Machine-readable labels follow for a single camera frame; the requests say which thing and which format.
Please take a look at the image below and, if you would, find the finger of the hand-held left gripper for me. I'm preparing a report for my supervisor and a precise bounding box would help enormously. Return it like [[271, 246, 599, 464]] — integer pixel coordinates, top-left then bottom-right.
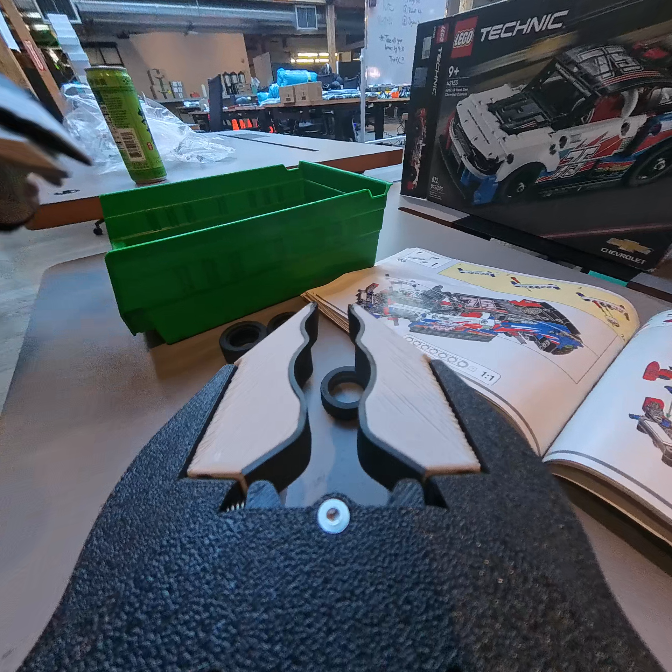
[[0, 73, 93, 167], [0, 128, 70, 186]]

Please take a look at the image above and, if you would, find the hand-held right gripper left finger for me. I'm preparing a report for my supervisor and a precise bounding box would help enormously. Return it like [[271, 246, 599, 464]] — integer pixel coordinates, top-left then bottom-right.
[[186, 303, 320, 490]]

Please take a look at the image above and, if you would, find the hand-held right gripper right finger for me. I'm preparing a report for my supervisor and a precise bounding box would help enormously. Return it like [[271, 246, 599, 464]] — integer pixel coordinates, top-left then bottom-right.
[[350, 306, 482, 492]]

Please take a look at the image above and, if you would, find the toy car instruction booklet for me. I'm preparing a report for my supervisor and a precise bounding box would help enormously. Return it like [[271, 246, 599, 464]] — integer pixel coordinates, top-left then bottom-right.
[[302, 247, 672, 547]]

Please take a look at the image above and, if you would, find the green plastic bin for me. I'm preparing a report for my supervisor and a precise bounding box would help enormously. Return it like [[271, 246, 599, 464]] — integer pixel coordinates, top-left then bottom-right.
[[100, 160, 393, 344]]

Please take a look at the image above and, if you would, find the green drink can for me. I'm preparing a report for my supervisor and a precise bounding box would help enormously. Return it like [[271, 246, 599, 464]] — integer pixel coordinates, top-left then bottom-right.
[[85, 65, 168, 184]]

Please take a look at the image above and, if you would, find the clear plastic bag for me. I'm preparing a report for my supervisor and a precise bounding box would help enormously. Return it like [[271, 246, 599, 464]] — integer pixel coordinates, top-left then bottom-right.
[[63, 84, 234, 174]]

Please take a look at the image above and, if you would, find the black upright panel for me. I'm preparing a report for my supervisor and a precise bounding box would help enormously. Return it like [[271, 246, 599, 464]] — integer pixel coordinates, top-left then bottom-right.
[[207, 73, 224, 132]]

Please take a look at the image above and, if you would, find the toy car set box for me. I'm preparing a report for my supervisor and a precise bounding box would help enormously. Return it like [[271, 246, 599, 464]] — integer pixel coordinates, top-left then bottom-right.
[[400, 0, 672, 268]]

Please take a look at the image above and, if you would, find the long wooden workbench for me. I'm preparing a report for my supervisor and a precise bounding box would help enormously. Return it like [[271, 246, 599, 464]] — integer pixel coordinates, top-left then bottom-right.
[[181, 94, 410, 144]]

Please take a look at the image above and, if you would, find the whiteboard on stand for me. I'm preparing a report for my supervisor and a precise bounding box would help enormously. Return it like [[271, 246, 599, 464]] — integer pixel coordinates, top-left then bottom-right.
[[359, 0, 448, 144]]

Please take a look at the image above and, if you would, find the metal air duct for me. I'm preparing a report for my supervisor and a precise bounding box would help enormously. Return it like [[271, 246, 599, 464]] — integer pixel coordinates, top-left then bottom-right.
[[73, 0, 337, 33]]

